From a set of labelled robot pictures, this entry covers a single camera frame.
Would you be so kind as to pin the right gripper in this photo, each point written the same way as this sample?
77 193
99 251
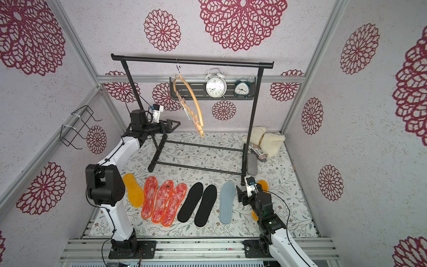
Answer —
245 196

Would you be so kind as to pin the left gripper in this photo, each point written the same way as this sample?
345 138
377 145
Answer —
168 124

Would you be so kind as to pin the white grey insole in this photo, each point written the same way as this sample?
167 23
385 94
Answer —
227 195

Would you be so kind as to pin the yellow trimmed white insole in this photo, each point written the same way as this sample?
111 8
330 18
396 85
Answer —
265 187

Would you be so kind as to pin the black shoe insole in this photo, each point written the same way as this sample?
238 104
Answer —
207 202
192 199

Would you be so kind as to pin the red orange insole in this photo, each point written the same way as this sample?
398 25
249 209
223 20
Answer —
150 190

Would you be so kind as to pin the orange trimmed white insole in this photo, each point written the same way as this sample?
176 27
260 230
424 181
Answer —
174 203

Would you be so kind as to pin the yellow shoe insole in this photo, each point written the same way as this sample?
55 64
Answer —
135 193

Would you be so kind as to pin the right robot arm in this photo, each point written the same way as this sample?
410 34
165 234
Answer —
275 239

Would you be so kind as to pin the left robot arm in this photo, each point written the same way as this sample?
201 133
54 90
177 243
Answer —
104 181

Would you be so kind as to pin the grey insole on floor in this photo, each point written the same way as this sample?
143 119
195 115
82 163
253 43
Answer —
252 165

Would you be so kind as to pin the striped small box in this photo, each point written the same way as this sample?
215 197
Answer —
260 155

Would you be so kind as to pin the white alarm clock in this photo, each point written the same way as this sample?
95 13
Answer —
216 85

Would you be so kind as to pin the cream plush toy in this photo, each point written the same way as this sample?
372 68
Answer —
269 143

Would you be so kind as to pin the dark green alarm clock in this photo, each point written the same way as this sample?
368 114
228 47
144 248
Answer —
242 88

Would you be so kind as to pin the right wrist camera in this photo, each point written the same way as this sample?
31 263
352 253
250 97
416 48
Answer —
251 186

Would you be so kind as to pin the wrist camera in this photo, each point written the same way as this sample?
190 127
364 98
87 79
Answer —
156 112
251 186

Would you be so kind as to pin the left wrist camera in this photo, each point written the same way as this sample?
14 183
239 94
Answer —
156 112

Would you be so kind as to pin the black wall shelf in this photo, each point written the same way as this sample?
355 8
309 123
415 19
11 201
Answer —
199 91

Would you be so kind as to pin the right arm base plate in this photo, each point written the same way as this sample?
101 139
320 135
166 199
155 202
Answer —
258 248

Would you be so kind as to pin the black wire wall hook rack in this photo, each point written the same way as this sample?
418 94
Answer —
80 119

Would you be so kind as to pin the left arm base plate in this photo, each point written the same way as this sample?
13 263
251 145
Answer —
132 250

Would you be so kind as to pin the aluminium front rail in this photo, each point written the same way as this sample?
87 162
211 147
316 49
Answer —
174 249

